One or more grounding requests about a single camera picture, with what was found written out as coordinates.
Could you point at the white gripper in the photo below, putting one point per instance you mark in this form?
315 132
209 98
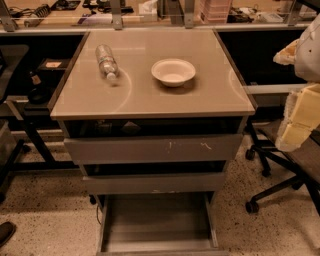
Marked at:
309 56

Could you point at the clear plastic water bottle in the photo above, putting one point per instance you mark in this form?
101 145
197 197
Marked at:
106 62

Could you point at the grey top drawer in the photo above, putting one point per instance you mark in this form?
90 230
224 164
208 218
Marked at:
153 149

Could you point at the grey middle drawer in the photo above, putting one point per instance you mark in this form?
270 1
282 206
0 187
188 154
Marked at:
154 183

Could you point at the grey drawer cabinet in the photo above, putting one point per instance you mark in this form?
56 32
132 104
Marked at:
136 104

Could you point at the open grey bottom drawer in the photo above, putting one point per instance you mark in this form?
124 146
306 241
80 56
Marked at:
177 224

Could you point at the dark bottle under desk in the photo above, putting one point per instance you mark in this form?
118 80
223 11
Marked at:
40 92

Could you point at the black office chair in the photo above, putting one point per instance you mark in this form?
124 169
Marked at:
303 163

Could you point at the pink stacked trays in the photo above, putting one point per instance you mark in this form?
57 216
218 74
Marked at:
214 11

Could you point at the white paper bowl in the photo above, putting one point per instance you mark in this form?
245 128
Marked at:
173 72

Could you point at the white tissue box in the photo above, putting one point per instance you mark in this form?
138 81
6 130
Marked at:
148 11

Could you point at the black box with label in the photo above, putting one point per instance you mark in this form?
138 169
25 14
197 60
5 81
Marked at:
53 64

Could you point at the dark shoe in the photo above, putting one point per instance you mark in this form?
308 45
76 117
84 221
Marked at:
7 229

